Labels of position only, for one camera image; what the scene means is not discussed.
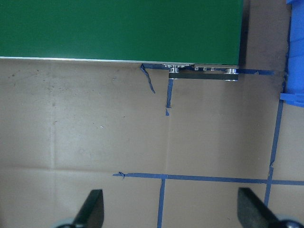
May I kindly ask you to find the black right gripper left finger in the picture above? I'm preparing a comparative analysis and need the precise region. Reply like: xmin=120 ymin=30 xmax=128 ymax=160
xmin=72 ymin=189 xmax=104 ymax=228

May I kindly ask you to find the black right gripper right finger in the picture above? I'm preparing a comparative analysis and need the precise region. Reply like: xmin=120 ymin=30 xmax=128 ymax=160
xmin=237 ymin=188 xmax=279 ymax=228

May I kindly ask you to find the blue bin robot right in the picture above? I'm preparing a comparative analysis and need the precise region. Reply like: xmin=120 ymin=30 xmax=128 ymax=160
xmin=280 ymin=0 xmax=304 ymax=107

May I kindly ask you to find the green conveyor belt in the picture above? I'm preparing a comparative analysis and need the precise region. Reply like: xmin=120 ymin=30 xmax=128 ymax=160
xmin=0 ymin=0 xmax=244 ymax=79

